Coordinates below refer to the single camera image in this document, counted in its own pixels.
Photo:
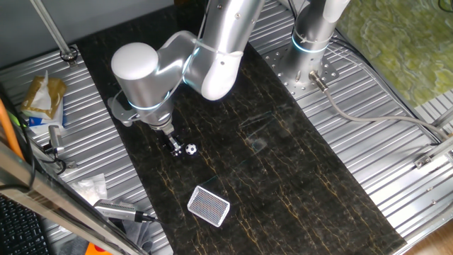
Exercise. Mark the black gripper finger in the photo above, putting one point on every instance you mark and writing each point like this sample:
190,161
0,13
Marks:
180,147
174,150

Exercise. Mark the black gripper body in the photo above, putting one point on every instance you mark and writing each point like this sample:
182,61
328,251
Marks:
170,140

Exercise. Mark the small black white soccer ball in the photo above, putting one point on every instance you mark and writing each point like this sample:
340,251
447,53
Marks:
190,148

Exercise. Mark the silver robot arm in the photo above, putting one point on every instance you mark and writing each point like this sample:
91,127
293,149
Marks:
141,81

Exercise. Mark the white mesh goal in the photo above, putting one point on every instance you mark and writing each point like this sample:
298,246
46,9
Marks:
209,206

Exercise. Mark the black marble pattern mat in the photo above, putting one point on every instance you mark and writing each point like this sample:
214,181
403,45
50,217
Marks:
247,159

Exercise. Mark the crumpled white tissue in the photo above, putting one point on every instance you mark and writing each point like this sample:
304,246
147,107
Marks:
90,187

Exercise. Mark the orange emergency stop button box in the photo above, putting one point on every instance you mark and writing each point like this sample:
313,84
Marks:
93,250

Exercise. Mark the blue white tissue packet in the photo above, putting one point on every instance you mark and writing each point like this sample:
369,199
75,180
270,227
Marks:
42,124

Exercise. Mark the orange pole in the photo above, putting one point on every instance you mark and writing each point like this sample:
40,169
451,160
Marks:
8,131

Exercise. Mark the black keyboard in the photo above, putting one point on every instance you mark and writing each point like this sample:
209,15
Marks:
21,230

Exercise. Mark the green marble pattern sheet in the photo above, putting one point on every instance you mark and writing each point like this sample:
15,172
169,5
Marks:
396,42

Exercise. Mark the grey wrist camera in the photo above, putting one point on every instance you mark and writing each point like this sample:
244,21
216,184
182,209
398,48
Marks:
120,113

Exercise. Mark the silver camera with black plug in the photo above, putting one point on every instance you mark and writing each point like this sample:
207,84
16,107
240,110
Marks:
113,209

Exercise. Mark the camera stand bracket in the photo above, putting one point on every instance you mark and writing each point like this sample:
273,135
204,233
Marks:
70,164

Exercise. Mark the grey camera on stand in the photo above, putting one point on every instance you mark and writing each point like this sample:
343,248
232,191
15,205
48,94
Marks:
56,138

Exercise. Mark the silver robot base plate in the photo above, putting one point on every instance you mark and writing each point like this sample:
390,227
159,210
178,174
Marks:
279,63

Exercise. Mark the metal frame beam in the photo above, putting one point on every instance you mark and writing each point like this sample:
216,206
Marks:
53,205

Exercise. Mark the aluminium frame pole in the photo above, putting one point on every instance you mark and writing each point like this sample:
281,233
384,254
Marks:
49,25

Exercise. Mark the aluminium frame bar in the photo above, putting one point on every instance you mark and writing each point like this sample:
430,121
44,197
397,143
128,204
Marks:
444,118
435,152

